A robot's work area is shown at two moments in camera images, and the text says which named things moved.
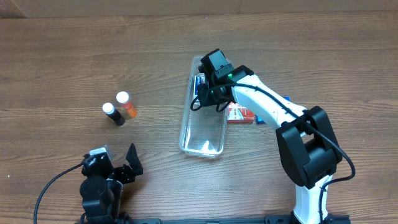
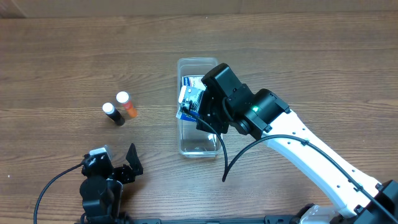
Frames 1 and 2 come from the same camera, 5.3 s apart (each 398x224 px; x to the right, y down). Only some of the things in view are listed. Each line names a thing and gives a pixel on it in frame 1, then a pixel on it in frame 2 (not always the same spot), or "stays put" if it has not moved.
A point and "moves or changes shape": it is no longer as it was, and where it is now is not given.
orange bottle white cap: x=123 y=97 stays put
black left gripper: x=121 y=173 stays put
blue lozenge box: x=259 y=121 moves or changes shape
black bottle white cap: x=113 y=113 stays put
